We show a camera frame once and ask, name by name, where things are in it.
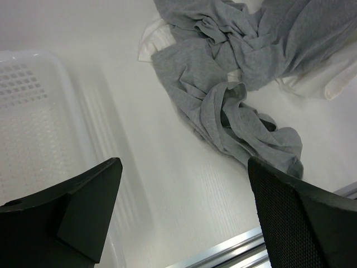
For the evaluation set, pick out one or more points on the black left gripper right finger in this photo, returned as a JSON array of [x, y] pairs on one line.
[[302, 225]]

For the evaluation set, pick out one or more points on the white garment under pile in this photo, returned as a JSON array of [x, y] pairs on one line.
[[326, 81]]

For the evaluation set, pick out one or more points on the grey clothes pile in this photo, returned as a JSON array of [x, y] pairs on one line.
[[281, 39]]

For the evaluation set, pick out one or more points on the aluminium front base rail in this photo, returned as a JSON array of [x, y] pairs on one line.
[[245, 250]]

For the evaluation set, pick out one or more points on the white plastic basket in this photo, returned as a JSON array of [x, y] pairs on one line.
[[44, 140]]

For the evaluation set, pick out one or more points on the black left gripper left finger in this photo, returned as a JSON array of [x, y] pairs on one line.
[[65, 225]]

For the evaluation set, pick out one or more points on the grey tank top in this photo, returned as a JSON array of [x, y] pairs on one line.
[[215, 109]]

